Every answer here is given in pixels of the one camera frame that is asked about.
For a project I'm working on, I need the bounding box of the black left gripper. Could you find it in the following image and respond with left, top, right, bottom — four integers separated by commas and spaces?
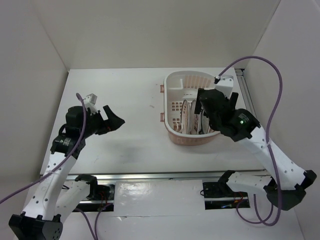
80, 104, 124, 138

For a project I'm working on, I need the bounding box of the plate with orange sunburst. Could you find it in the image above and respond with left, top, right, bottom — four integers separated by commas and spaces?
180, 99, 191, 135

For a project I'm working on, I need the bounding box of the plate with red characters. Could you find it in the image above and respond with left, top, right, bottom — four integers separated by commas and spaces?
189, 100, 199, 135

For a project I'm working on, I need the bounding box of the green rimmed white plate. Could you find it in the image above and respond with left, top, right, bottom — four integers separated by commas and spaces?
198, 109, 210, 135

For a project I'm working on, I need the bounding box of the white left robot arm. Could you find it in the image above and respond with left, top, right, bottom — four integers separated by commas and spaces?
8, 103, 125, 240

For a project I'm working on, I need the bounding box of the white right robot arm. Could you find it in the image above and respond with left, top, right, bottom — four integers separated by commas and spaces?
195, 88, 317, 211

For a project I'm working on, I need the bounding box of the white pink dish rack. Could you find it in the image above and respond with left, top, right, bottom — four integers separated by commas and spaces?
161, 70, 234, 146

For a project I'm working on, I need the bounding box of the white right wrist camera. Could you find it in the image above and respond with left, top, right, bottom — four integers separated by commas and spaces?
214, 75, 234, 99

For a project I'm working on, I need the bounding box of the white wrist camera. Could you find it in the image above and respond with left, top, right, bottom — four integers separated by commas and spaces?
214, 75, 234, 99
83, 93, 98, 106

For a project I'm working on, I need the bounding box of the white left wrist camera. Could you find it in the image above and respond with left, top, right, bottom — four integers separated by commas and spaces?
83, 93, 98, 106

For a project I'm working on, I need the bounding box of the aluminium table edge rail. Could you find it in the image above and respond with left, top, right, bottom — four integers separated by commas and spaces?
235, 68, 257, 118

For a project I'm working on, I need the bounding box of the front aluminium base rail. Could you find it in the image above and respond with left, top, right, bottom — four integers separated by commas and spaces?
62, 169, 266, 213

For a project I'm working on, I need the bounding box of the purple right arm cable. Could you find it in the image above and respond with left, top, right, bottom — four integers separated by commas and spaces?
216, 55, 285, 227

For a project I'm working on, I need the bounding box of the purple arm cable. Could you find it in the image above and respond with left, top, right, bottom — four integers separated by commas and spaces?
216, 55, 285, 227
0, 92, 101, 240

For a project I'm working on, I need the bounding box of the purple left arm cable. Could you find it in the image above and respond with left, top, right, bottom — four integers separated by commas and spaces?
0, 92, 101, 240

